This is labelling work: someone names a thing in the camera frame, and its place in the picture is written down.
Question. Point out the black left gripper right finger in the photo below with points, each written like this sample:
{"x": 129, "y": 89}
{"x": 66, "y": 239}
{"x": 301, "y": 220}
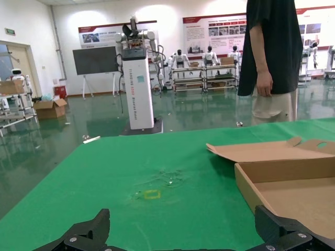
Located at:
{"x": 282, "y": 232}

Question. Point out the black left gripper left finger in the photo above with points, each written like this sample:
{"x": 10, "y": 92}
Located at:
{"x": 83, "y": 235}

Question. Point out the person bare forearm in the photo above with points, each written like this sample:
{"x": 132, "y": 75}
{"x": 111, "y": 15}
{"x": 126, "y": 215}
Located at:
{"x": 260, "y": 52}

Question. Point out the open brown cardboard box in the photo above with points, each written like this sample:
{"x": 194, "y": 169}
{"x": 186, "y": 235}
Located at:
{"x": 288, "y": 157}

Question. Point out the open cardboard shipping box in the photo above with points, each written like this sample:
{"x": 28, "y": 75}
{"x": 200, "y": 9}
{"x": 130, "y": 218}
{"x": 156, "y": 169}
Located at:
{"x": 48, "y": 111}

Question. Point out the red box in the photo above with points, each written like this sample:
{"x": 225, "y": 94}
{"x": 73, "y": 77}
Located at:
{"x": 60, "y": 91}

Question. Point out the closed brown cardboard box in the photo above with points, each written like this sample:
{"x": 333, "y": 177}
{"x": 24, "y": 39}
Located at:
{"x": 10, "y": 87}

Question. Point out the wide cardboard box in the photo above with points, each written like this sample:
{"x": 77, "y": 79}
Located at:
{"x": 227, "y": 61}

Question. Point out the small cardboard box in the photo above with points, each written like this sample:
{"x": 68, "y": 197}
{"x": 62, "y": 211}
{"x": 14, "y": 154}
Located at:
{"x": 194, "y": 64}

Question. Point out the person bare hand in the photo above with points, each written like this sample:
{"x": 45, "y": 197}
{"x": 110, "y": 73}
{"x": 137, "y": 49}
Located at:
{"x": 265, "y": 83}

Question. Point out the white stick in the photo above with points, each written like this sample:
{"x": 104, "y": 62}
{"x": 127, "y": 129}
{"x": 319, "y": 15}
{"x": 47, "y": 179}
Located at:
{"x": 91, "y": 139}

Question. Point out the white pipe rack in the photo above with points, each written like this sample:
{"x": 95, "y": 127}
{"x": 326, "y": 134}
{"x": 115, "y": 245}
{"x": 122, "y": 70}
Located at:
{"x": 18, "y": 121}

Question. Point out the teal plastic bag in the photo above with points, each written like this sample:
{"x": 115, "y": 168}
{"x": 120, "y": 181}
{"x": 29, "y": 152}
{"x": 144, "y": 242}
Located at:
{"x": 47, "y": 97}

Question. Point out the white shelf rack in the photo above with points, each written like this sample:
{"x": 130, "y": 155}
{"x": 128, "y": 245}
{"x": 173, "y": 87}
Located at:
{"x": 221, "y": 77}
{"x": 187, "y": 79}

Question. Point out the small white round-head robot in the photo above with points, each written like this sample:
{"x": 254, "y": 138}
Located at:
{"x": 17, "y": 73}

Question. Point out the black display on stand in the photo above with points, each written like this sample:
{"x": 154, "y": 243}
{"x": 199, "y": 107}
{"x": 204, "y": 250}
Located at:
{"x": 95, "y": 60}

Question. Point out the white machine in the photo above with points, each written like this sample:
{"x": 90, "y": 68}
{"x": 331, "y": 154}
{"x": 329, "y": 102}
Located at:
{"x": 330, "y": 62}

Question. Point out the person in black shirt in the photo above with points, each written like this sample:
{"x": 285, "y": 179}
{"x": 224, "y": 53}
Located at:
{"x": 277, "y": 52}

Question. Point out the beige door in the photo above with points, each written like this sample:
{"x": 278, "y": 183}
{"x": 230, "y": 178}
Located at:
{"x": 21, "y": 65}

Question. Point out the white standing robot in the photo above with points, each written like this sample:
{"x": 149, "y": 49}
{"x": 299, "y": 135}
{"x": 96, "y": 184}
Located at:
{"x": 312, "y": 52}

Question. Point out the white humanoid robot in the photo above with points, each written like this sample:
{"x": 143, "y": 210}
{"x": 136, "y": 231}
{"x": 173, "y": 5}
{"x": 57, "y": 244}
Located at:
{"x": 234, "y": 54}
{"x": 209, "y": 56}
{"x": 179, "y": 58}

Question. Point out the red white photo board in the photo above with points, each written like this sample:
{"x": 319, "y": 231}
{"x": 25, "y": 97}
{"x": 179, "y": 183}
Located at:
{"x": 316, "y": 28}

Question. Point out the large red white info board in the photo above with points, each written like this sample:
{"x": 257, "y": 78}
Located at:
{"x": 199, "y": 34}

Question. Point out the green exit sign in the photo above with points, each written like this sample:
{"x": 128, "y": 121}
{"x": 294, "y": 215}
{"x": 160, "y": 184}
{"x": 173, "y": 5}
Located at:
{"x": 10, "y": 31}

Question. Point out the grey wall conduit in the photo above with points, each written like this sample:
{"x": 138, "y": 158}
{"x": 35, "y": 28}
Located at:
{"x": 58, "y": 44}

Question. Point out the red white wall poster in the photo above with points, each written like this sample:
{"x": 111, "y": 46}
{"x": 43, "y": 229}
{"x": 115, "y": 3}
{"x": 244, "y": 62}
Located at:
{"x": 104, "y": 36}

